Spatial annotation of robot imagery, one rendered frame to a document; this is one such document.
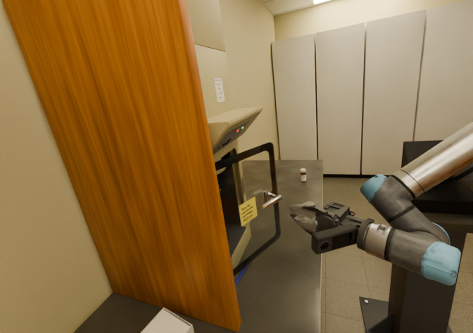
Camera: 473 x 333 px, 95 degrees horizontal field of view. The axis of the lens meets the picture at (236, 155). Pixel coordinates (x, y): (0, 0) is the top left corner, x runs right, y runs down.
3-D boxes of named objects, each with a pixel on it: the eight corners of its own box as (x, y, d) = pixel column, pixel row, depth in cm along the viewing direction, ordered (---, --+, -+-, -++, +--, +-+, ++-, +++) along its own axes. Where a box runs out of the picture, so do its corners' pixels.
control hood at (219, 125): (193, 162, 57) (186, 125, 54) (237, 134, 85) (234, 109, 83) (234, 162, 53) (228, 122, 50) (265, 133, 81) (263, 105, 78)
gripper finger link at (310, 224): (299, 215, 71) (326, 223, 64) (288, 224, 68) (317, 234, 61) (298, 207, 70) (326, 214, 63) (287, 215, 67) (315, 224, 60)
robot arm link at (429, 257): (455, 278, 45) (452, 296, 39) (392, 253, 53) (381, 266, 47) (462, 242, 44) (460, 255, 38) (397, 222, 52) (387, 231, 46)
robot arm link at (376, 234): (382, 267, 48) (385, 236, 46) (360, 257, 51) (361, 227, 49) (392, 248, 53) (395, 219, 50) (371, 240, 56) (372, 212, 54)
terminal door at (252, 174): (222, 284, 70) (199, 168, 58) (279, 235, 88) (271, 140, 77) (223, 285, 69) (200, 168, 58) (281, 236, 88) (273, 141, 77)
